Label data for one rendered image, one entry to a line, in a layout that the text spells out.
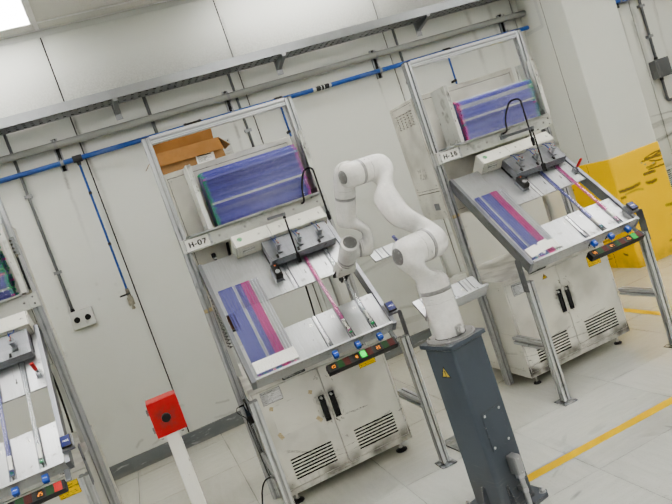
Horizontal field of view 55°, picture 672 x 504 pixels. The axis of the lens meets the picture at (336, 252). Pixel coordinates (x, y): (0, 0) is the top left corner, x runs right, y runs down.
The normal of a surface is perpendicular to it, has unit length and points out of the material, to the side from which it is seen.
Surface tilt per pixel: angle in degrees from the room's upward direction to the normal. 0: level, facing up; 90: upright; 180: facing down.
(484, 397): 90
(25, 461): 47
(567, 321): 90
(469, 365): 90
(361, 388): 90
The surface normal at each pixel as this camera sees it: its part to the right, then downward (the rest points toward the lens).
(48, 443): 0.00, -0.65
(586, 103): -0.90, 0.33
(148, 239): 0.31, -0.01
